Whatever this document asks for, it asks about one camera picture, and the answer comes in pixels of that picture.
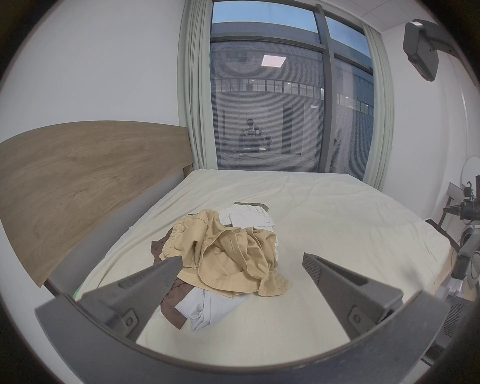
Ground pale grey garment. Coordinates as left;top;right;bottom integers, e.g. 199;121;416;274
175;287;248;331

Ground tan shorts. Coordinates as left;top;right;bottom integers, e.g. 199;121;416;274
159;209;292;298

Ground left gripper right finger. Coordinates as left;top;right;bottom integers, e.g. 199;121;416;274
302;253;404;342

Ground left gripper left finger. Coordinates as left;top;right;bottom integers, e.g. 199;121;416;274
80;256;183;341

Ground window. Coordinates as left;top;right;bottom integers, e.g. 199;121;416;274
209;0;376;181

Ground bed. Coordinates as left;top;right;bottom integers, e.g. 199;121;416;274
0;121;452;346

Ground brown garment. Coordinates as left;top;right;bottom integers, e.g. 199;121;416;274
151;236;196;330

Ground white garment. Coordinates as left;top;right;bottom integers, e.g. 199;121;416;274
218;202;280;271

